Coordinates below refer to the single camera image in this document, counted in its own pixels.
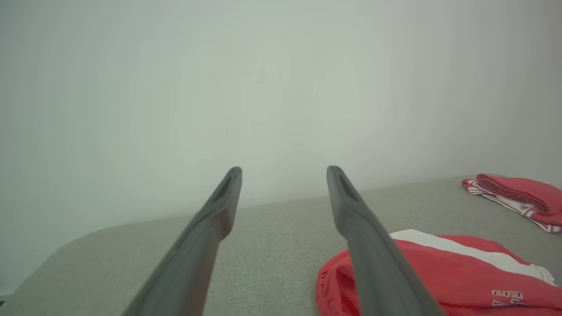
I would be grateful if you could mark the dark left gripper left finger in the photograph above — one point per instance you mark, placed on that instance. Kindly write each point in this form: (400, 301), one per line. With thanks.
(189, 263)

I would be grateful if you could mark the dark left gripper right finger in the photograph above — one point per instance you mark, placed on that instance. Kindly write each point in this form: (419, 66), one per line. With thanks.
(377, 267)

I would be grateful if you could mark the red white-striped shorts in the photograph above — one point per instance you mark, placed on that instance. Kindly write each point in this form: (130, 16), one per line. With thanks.
(461, 281)

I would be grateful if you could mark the red lettered basketball jersey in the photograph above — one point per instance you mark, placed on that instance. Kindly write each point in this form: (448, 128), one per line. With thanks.
(527, 195)

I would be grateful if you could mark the grey fabric sofa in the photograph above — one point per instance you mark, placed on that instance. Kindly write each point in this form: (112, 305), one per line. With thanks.
(272, 245)

